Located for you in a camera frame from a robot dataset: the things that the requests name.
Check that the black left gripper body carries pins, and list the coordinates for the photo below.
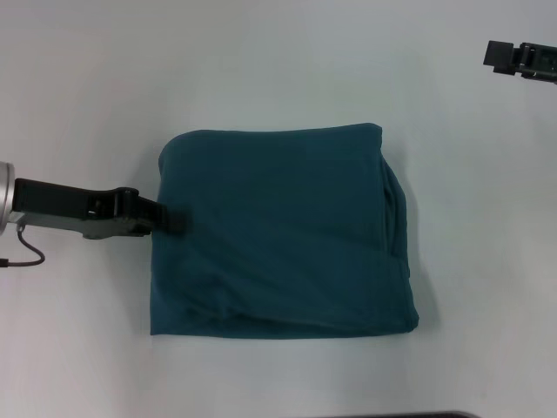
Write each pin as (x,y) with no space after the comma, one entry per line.
(74,209)

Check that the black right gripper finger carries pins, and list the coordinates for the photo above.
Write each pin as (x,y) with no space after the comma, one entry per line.
(518,61)

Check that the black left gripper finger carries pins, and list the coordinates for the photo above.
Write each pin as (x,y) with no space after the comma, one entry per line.
(163,215)

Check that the teal t-shirt with FREE print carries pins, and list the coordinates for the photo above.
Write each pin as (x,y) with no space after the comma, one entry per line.
(283,231)

